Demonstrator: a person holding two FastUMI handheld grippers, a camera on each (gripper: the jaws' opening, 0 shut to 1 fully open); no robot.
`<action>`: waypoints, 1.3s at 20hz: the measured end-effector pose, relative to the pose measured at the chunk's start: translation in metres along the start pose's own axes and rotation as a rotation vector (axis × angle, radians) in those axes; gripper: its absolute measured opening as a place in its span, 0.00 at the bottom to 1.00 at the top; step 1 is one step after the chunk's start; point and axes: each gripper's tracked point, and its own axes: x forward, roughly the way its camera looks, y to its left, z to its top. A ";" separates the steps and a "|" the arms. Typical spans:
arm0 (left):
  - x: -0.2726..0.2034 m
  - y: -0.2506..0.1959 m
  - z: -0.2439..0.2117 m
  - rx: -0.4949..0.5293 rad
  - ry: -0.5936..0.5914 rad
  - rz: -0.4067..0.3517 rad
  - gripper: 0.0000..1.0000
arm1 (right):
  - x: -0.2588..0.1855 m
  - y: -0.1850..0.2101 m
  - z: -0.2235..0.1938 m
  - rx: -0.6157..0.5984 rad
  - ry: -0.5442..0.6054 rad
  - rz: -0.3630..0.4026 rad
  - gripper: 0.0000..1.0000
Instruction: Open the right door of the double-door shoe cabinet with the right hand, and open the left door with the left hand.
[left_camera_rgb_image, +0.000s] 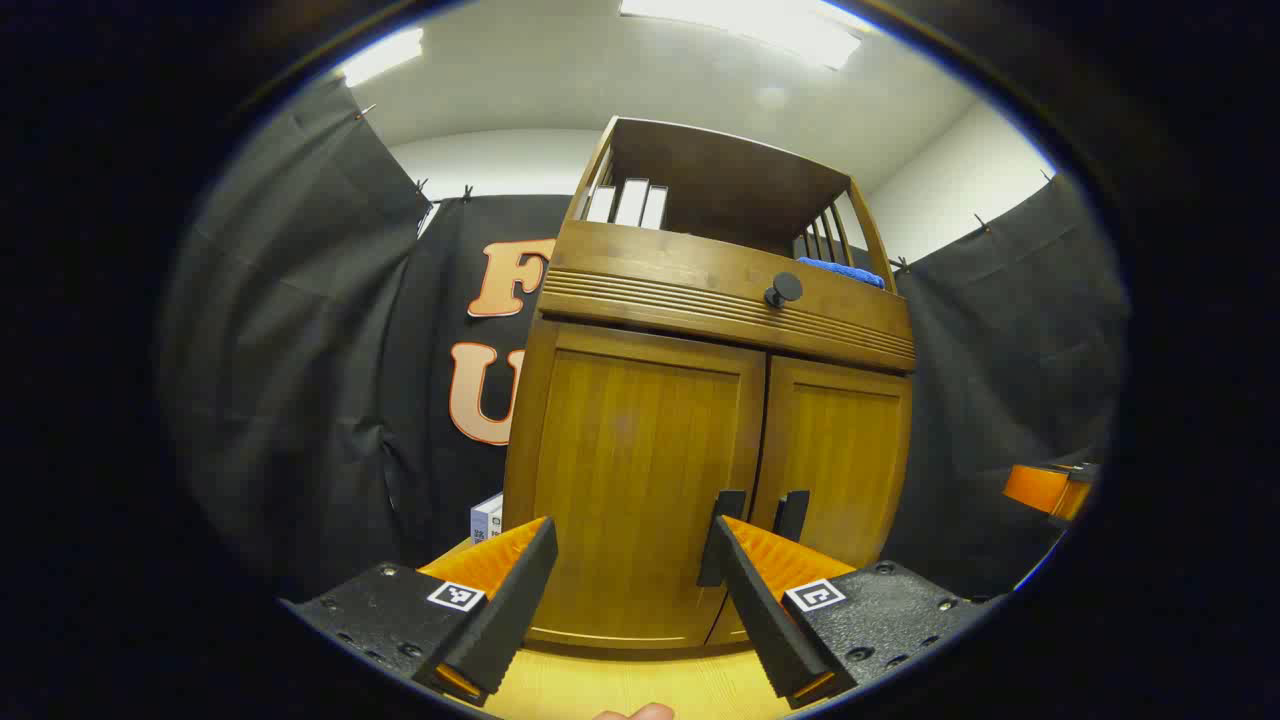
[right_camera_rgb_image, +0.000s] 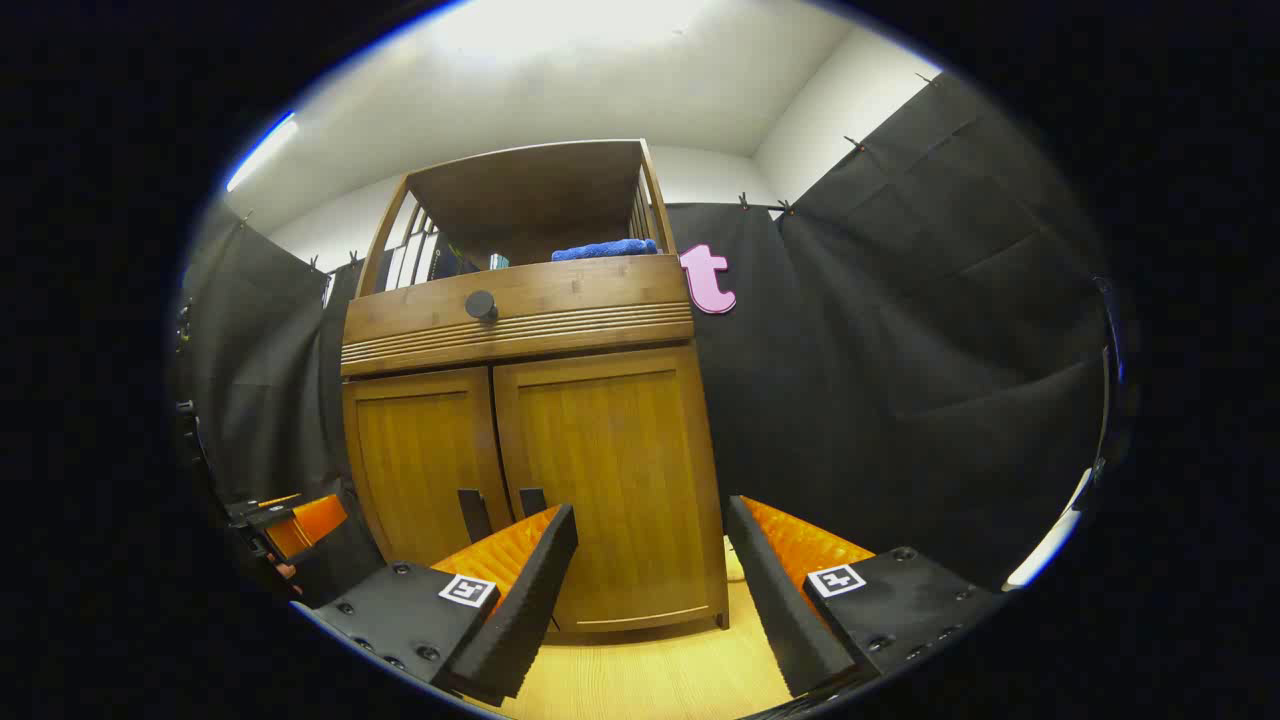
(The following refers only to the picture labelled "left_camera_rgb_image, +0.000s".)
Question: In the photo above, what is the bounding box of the wooden double-door shoe cabinet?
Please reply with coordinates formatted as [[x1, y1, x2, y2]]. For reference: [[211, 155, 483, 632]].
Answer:
[[500, 115, 916, 651]]

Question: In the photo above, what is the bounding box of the black door handle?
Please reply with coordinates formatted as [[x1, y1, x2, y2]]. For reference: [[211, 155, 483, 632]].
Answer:
[[697, 490, 747, 588], [773, 490, 810, 543]]

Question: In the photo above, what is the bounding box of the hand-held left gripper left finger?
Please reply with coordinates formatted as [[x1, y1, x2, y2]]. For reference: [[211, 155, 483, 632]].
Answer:
[[280, 515, 559, 708]]

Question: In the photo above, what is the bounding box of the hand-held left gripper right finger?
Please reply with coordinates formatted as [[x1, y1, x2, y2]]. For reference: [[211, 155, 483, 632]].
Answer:
[[705, 515, 1001, 711]]

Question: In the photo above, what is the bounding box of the blue cloth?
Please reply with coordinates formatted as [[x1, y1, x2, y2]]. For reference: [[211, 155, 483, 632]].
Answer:
[[797, 257, 887, 290]]

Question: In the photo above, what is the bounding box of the wooden shoe cabinet door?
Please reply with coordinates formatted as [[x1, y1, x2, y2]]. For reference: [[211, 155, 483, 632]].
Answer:
[[705, 355, 913, 646], [530, 320, 766, 649]]

